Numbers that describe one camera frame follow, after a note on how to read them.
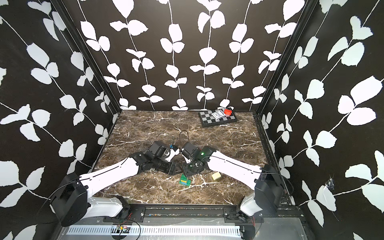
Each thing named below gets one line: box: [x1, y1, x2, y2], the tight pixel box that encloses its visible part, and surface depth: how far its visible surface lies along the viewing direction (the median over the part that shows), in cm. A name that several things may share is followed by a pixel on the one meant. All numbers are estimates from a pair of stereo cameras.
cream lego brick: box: [211, 171, 222, 181], surface depth 88 cm
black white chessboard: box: [198, 109, 238, 128], surface depth 116 cm
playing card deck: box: [211, 109, 226, 120], surface depth 117 cm
